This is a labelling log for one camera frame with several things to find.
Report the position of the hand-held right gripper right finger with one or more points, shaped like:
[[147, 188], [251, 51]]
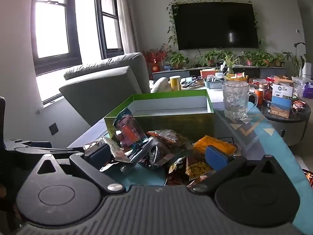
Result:
[[216, 158]]

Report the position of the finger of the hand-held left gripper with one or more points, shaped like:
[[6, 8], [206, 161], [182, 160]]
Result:
[[68, 150], [41, 144]]

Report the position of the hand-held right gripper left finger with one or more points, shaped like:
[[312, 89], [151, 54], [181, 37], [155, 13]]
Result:
[[97, 155]]

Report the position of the silver foil snack packet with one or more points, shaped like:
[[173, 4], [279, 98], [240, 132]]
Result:
[[117, 151]]

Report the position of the pile of snack packets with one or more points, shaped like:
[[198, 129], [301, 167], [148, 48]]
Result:
[[129, 127]]

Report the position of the green cardboard box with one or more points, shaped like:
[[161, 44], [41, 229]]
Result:
[[171, 124]]

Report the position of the white coffee table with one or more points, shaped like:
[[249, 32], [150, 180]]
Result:
[[216, 98]]

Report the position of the clear glass mug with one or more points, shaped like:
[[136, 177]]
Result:
[[236, 98]]

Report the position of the teal patterned rug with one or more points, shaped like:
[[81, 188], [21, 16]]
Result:
[[281, 156]]

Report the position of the grey sofa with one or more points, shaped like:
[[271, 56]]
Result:
[[102, 88]]

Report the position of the teal plastic basket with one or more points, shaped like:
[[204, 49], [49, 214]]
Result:
[[212, 85]]

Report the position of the orange jar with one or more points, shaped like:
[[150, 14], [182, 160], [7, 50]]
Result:
[[258, 96]]

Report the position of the grey round ottoman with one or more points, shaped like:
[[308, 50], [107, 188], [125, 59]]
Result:
[[293, 132]]

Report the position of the yellow wicker basket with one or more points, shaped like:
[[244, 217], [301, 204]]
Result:
[[237, 78]]

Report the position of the orange box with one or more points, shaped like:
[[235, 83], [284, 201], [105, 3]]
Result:
[[207, 74]]

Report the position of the yellow canister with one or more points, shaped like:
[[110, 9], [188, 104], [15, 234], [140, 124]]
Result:
[[175, 83]]

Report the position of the blue and white carton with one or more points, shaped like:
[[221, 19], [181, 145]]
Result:
[[280, 100]]

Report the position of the white cushion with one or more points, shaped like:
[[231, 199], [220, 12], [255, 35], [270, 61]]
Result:
[[159, 85]]

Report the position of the red packet with dark print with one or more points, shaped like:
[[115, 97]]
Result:
[[309, 177]]

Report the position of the potted spider plant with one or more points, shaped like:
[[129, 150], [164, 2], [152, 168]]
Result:
[[229, 62]]

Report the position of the grey television cabinet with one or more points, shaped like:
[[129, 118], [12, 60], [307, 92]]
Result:
[[269, 72]]

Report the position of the green potted plant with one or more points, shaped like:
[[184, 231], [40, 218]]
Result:
[[278, 59], [266, 58], [250, 57], [211, 56], [177, 58]]

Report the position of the large black-framed window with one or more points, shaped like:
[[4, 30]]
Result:
[[51, 27]]

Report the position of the clear plastic bag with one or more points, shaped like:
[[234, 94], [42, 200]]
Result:
[[299, 85]]

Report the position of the purple bag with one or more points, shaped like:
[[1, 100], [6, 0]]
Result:
[[308, 90]]

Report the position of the red flower decoration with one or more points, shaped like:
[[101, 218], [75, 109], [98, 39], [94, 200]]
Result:
[[155, 56]]

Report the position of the tall leafy potted plant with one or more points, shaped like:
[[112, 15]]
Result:
[[297, 61]]

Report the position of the white appliance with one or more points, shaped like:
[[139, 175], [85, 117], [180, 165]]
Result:
[[308, 69]]

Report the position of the narrow black-framed window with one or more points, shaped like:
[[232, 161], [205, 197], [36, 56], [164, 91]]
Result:
[[108, 27]]

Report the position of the green trailing vine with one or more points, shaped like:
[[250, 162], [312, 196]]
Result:
[[171, 31]]

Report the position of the white curtain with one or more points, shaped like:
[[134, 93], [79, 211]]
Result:
[[127, 24]]

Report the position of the black wall outlet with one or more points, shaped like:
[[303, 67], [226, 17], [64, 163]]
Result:
[[53, 129]]

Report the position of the black wall television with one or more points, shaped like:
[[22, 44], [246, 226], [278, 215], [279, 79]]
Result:
[[215, 25]]

